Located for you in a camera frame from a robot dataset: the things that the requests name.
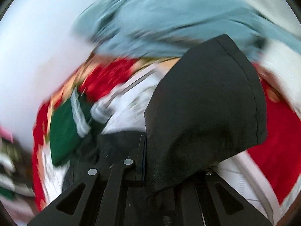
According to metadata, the green striped garment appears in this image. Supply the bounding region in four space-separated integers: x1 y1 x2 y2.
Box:
49 88 105 166

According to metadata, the black leather jacket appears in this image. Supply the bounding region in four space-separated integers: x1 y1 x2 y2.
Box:
62 34 267 195

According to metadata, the light blue garment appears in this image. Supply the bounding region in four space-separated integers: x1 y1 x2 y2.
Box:
74 0 300 59

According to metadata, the cream fluffy towel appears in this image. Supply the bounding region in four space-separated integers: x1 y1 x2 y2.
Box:
245 0 300 117

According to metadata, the red patterned blanket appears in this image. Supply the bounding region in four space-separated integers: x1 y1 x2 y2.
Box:
32 56 300 214

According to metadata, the white patterned bed sheet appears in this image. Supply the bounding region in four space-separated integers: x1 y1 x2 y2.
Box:
33 63 282 224

